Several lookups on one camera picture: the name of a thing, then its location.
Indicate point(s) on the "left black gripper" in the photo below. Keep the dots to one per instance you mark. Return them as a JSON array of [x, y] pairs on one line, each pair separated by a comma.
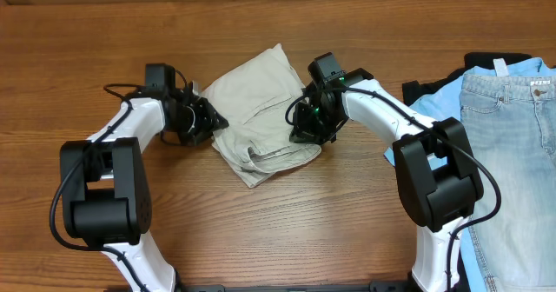
[[208, 121]]

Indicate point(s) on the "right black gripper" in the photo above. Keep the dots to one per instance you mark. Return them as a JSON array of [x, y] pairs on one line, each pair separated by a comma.
[[307, 128]]

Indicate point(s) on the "beige shorts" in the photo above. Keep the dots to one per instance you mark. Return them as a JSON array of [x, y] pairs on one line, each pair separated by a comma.
[[253, 98]]

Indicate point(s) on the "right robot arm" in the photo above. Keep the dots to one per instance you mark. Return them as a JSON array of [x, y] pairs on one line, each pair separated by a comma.
[[437, 179]]

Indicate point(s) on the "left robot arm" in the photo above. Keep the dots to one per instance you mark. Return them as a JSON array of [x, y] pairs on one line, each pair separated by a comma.
[[103, 203]]

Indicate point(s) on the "light blue denim jeans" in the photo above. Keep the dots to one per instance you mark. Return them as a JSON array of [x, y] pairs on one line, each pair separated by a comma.
[[512, 170]]

